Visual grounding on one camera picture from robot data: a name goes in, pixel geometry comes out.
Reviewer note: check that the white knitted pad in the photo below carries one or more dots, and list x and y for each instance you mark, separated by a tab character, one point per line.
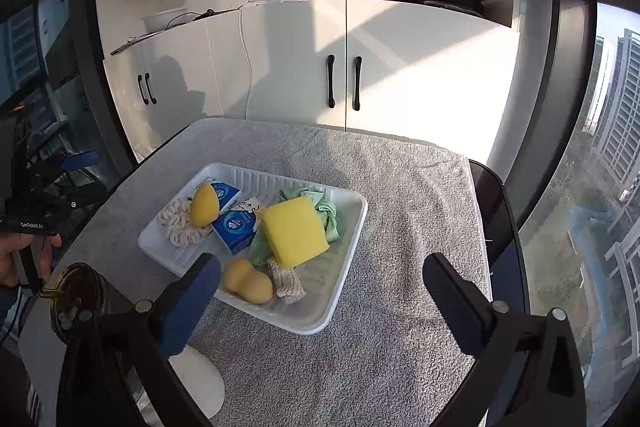
287	287

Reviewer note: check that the blue tissue packet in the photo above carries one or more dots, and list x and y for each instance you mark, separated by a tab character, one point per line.
226	193
235	227

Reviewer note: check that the white base cabinet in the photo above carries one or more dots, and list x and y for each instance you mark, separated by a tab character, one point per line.
425	72

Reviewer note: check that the grey flat object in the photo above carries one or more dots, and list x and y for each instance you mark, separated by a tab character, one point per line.
130	44

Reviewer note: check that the large yellow rectangular sponge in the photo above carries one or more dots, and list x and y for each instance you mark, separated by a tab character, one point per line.
295	232

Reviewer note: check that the white plastic tray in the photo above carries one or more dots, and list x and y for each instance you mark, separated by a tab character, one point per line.
320	302

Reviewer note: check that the yellow egg-shaped sponge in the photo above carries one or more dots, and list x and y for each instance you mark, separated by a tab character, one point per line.
204	207

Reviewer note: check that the amber glass cup black sleeve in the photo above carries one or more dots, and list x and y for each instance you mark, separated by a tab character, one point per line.
97	292

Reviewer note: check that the black window frame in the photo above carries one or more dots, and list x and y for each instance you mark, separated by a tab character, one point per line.
570	57

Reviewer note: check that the white bowl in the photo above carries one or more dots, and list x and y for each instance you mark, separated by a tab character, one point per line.
165	19

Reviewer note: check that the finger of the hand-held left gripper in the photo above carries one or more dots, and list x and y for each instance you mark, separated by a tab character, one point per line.
75	199
82	160

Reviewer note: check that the beige gourd-shaped sponge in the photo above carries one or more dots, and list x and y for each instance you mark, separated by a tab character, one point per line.
247	282

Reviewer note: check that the person's left hand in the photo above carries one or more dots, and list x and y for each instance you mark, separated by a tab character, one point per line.
47	254

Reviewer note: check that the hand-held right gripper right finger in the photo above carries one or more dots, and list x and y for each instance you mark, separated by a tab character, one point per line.
452	302

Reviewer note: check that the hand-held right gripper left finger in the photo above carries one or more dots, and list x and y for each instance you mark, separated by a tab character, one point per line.
190	302

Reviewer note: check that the high-rise building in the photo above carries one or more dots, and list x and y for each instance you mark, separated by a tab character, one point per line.
622	107

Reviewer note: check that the grey towel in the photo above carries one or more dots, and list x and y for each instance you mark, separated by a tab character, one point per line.
390	207

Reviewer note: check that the white mug chrome lid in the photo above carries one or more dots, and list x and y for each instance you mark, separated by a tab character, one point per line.
197	382

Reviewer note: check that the black flat device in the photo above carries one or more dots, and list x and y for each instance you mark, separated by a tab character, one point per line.
215	13

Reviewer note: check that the white knitted scrunchie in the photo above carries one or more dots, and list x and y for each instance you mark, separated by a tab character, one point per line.
175	227

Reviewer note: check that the green cloth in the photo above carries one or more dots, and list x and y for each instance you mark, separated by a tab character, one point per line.
327	217

